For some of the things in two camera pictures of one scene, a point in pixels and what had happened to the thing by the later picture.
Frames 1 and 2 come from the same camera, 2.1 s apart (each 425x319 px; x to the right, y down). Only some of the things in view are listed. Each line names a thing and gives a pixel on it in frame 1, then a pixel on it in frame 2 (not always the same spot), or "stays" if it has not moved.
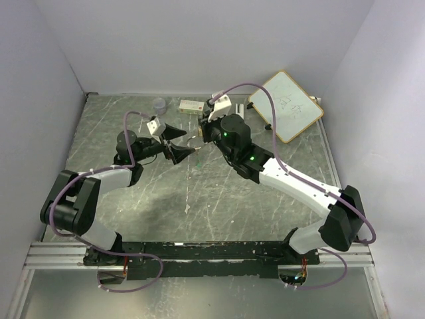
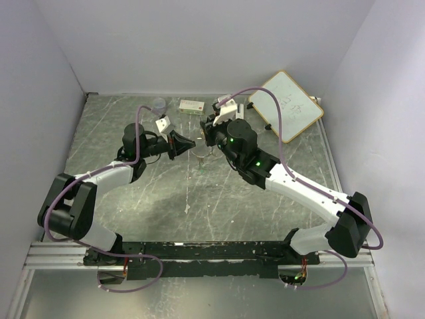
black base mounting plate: [148, 260] stays
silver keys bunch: [196, 148] to [201, 161]
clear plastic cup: [160, 106] stays
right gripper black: [206, 126] stays
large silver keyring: [188, 140] to [203, 156]
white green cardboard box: [191, 107] stays
